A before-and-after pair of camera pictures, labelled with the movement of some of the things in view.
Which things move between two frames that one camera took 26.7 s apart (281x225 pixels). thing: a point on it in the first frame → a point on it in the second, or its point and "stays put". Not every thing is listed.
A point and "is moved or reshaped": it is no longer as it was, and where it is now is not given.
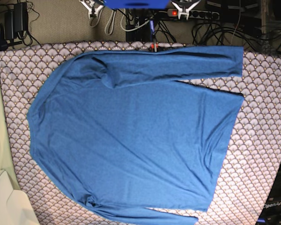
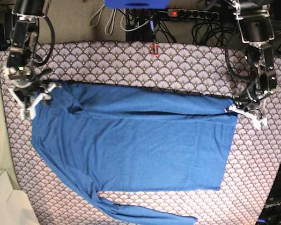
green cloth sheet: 0,159 stays put
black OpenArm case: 277,209 stays put
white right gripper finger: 97,10 → 50,88
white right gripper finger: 89,8 → 25,114
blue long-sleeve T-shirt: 124,134 is moved or reshaped
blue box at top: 137,4 stays put
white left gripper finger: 179,9 → 262,85
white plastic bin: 10,206 stays put
